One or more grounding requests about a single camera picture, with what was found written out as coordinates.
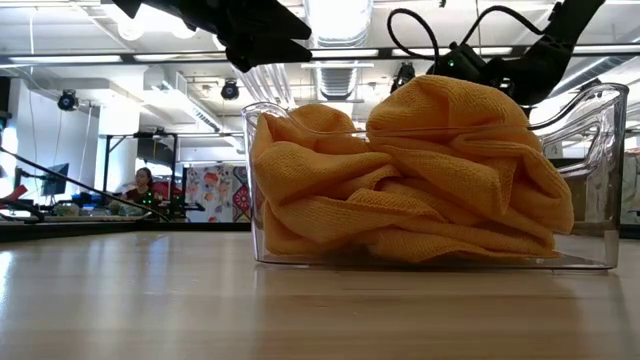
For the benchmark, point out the black computer monitor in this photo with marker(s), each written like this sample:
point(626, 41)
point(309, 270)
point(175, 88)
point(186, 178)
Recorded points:
point(56, 180)

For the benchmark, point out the person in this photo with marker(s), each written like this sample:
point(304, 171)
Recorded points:
point(142, 192)

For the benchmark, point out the clear plastic basket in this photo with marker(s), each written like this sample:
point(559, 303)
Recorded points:
point(590, 210)

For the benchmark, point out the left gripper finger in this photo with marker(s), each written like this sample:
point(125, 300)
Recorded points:
point(265, 22)
point(260, 55)

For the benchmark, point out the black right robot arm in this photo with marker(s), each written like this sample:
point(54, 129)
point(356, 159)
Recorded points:
point(555, 50)

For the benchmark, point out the white rectangular air duct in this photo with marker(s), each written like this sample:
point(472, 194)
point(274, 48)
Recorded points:
point(200, 117)

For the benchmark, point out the colourful patchwork quilt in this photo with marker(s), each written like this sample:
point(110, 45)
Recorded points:
point(241, 197)

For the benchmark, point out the white pipe bundle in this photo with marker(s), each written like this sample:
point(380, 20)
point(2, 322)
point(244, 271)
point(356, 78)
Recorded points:
point(265, 85)

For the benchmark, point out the black overhead light bar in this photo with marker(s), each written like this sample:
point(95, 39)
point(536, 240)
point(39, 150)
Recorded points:
point(350, 53)

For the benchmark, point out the ribbed silver ventilation duct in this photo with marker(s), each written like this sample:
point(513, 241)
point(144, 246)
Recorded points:
point(337, 82)

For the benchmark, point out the white floral print cloth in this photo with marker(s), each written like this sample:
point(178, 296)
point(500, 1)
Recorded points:
point(210, 190)

